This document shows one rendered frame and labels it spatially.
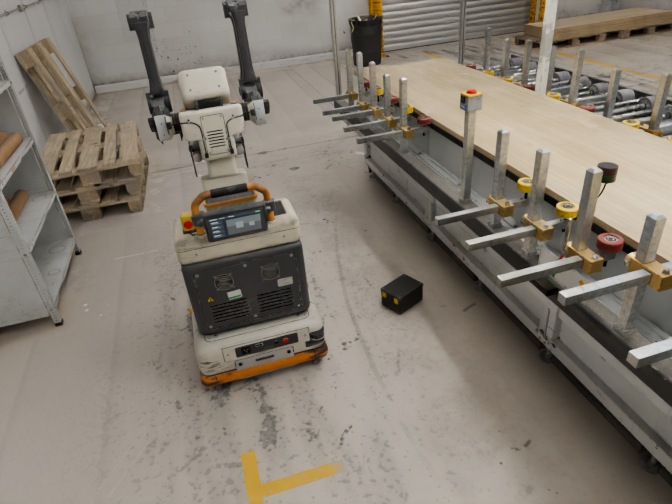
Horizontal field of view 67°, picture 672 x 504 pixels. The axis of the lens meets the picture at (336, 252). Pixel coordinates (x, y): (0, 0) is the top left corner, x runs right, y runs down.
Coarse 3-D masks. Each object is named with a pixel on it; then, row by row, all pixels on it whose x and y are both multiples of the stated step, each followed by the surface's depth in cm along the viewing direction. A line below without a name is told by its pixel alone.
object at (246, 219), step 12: (252, 204) 203; (264, 204) 203; (192, 216) 206; (204, 216) 198; (216, 216) 200; (228, 216) 202; (240, 216) 204; (252, 216) 206; (264, 216) 209; (216, 228) 206; (228, 228) 208; (240, 228) 210; (252, 228) 213; (264, 228) 215; (216, 240) 212
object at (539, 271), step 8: (576, 256) 169; (600, 256) 169; (608, 256) 170; (544, 264) 167; (552, 264) 166; (560, 264) 166; (568, 264) 166; (576, 264) 167; (512, 272) 164; (520, 272) 164; (528, 272) 164; (536, 272) 164; (544, 272) 165; (552, 272) 166; (560, 272) 167; (496, 280) 164; (504, 280) 161; (512, 280) 162; (520, 280) 163; (528, 280) 164
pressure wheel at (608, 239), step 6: (600, 234) 171; (606, 234) 170; (612, 234) 170; (600, 240) 168; (606, 240) 168; (612, 240) 167; (618, 240) 167; (600, 246) 168; (606, 246) 166; (612, 246) 165; (618, 246) 165; (606, 252) 167; (612, 252) 166; (606, 264) 173
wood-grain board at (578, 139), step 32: (416, 64) 412; (448, 64) 403; (416, 96) 333; (448, 96) 327; (512, 96) 315; (544, 96) 310; (448, 128) 275; (480, 128) 271; (512, 128) 267; (544, 128) 263; (576, 128) 259; (608, 128) 255; (512, 160) 231; (576, 160) 225; (608, 160) 223; (640, 160) 220; (576, 192) 199; (608, 192) 197; (640, 192) 195; (608, 224) 177; (640, 224) 175
